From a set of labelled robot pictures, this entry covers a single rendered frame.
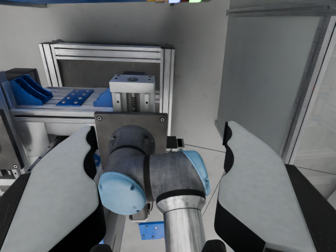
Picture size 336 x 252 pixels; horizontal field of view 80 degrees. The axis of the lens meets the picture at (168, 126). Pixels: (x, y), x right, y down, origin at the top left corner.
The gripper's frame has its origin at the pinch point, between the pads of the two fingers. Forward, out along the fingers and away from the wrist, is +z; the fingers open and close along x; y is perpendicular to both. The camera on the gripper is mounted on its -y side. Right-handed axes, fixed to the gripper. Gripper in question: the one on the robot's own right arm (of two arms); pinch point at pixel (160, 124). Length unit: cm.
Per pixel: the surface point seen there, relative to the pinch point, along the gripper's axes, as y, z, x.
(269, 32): 1, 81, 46
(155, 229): 222, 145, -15
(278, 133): 36, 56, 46
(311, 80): 12, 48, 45
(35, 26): -1, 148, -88
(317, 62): 7, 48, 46
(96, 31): 3, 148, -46
